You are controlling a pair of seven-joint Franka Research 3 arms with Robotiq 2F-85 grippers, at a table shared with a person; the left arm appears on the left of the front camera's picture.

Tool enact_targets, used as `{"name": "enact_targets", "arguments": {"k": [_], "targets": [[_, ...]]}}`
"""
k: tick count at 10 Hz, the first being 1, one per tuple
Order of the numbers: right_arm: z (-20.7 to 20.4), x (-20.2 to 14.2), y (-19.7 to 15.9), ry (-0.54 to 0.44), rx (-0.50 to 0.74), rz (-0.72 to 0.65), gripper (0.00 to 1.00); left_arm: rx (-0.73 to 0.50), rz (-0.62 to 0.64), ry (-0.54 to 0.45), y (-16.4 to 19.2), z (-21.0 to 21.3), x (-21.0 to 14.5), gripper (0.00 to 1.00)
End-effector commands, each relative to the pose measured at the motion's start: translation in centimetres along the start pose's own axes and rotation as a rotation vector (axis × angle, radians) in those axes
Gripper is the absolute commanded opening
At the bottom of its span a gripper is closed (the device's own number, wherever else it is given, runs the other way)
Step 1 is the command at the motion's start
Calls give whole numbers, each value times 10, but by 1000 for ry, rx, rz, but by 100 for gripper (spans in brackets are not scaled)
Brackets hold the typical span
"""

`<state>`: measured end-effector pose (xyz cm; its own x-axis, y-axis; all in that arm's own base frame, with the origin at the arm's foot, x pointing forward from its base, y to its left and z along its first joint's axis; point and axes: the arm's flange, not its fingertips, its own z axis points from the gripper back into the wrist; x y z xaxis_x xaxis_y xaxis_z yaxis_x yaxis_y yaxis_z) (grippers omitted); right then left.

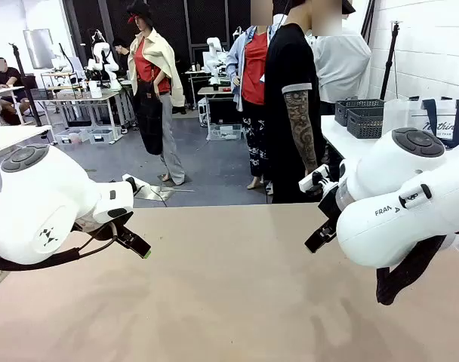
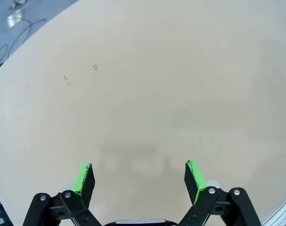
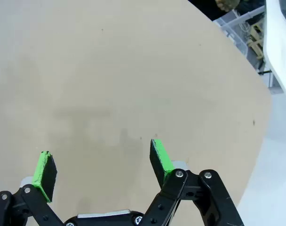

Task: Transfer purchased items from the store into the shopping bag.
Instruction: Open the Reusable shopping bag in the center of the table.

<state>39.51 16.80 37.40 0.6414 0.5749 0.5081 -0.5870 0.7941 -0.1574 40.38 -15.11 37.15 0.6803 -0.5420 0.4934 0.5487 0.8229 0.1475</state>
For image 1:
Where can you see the thin black tripod stand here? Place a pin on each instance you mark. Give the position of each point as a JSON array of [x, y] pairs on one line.
[[23, 83]]

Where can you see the mannequin red top blue shirt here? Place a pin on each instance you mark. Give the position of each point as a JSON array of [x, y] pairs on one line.
[[252, 75]]

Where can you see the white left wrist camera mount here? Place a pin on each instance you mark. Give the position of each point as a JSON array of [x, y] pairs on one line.
[[136, 183]]

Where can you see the tattooed right forearm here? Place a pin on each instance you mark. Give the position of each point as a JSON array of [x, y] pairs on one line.
[[301, 124]]

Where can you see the grey lab workbench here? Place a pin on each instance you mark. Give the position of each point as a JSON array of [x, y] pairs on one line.
[[90, 100]]

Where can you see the small grey lab table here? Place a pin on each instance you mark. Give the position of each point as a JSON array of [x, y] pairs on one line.
[[216, 90]]

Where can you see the grey wall panel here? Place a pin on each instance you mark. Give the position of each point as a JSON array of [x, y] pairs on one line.
[[39, 49]]

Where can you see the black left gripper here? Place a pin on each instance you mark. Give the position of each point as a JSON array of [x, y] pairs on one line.
[[101, 228]]

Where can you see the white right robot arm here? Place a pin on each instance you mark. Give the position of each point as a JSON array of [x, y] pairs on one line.
[[395, 196]]

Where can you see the white computer tower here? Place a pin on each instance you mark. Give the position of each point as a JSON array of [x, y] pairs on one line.
[[204, 111]]

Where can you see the mannequin cream jacket black hat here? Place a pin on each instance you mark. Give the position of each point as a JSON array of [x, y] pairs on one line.
[[154, 83]]

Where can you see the white lab robot arm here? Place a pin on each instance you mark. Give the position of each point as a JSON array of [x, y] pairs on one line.
[[216, 53], [103, 60]]

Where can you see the clear storage bin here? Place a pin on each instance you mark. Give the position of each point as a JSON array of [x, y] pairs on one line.
[[225, 132], [86, 135]]

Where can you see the silver mannequin base plate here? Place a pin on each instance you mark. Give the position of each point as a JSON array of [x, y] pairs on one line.
[[165, 193]]

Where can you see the person in black t-shirt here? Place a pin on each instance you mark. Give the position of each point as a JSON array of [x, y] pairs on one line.
[[290, 113]]

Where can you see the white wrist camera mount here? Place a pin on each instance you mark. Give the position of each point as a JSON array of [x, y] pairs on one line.
[[312, 180], [136, 183]]

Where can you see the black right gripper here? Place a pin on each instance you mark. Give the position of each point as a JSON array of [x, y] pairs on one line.
[[332, 207]]

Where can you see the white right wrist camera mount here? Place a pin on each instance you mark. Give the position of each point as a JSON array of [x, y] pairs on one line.
[[312, 180]]

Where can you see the white side table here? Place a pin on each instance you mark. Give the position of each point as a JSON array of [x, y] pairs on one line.
[[339, 139]]

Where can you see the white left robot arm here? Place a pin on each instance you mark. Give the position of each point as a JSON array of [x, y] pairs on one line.
[[37, 196]]

